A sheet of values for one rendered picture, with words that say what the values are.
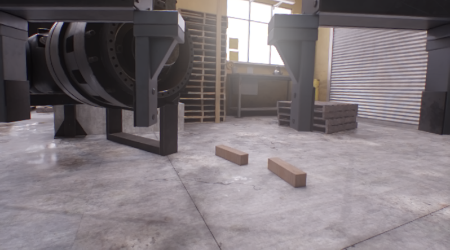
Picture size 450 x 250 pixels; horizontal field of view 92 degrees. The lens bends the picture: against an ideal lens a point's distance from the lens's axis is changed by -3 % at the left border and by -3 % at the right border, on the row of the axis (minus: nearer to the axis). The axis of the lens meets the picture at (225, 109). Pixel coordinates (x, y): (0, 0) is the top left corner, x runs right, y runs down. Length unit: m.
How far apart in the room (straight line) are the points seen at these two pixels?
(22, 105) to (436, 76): 0.41
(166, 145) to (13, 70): 2.15
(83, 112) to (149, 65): 3.49
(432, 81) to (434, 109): 0.03
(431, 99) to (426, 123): 0.02
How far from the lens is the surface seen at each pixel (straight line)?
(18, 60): 0.30
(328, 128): 4.07
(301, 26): 0.21
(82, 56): 0.99
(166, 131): 2.35
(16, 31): 0.30
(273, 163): 1.97
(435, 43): 0.30
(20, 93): 0.29
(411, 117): 5.94
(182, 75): 1.10
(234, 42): 6.46
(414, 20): 0.27
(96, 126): 3.70
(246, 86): 5.66
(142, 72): 0.21
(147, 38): 0.21
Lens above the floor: 0.69
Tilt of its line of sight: 5 degrees down
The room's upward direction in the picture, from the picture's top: 2 degrees clockwise
